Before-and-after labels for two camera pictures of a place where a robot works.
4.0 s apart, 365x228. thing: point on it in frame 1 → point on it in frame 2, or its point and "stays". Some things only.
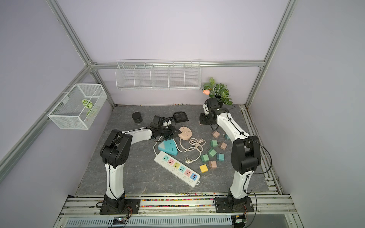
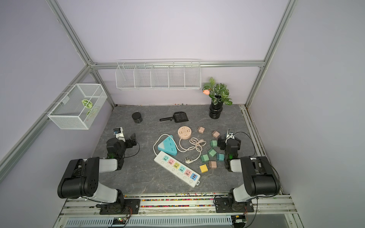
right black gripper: x=202 y=119 → x=223 y=142
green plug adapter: x=212 y=152 stays
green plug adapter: x=214 y=143 stays
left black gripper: x=172 y=132 → x=133 y=140
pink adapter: x=213 y=164 stays
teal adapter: x=220 y=156 stays
